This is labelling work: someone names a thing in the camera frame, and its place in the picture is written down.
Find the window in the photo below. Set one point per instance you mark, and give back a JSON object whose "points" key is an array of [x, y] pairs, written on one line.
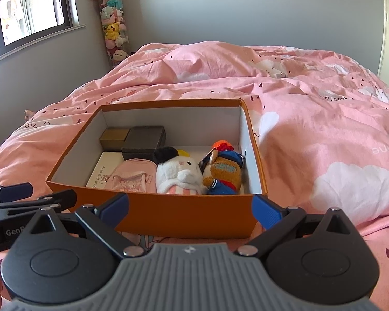
{"points": [[29, 3]]}

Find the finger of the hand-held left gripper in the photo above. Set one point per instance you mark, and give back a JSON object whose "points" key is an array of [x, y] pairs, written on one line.
{"points": [[14, 190], [52, 199]]}

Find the clear tube of plush toys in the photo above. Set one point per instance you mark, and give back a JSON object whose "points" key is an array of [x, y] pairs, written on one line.
{"points": [[113, 29]]}

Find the pink fabric pouch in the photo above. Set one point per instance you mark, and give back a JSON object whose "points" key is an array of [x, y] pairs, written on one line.
{"points": [[129, 178]]}

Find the white pink striped plush toy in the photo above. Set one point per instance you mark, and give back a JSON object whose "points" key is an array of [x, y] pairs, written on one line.
{"points": [[178, 171]]}

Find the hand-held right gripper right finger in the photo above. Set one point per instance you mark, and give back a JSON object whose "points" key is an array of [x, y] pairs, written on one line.
{"points": [[265, 210]]}

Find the small gold box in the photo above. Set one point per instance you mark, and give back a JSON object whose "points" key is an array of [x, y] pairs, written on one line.
{"points": [[113, 136]]}

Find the white box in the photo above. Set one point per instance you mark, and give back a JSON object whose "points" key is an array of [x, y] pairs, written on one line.
{"points": [[103, 168]]}

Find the pink printed blanket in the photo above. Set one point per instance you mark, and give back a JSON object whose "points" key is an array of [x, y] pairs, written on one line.
{"points": [[311, 103]]}

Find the orange cardboard box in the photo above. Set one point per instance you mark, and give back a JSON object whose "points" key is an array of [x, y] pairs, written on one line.
{"points": [[181, 213]]}

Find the dark grey box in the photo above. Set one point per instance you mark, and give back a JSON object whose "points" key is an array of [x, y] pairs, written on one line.
{"points": [[146, 139]]}

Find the brown bear plush blue outfit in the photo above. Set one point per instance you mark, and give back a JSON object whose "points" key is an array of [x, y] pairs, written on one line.
{"points": [[223, 168]]}

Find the orange yarn ball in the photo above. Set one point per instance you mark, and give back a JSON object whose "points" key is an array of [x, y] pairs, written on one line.
{"points": [[221, 145]]}

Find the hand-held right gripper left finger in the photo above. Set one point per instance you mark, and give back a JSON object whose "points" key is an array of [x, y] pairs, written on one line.
{"points": [[116, 209]]}

